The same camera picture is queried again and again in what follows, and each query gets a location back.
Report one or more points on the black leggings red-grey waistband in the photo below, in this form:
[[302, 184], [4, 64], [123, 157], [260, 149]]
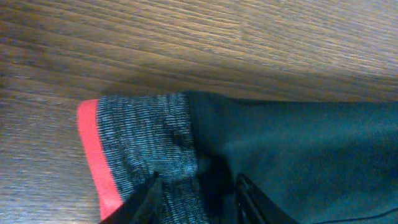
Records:
[[318, 162]]

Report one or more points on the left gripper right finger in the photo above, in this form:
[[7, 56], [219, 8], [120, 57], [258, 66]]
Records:
[[254, 207]]

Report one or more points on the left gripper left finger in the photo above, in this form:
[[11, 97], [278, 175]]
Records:
[[144, 206]]

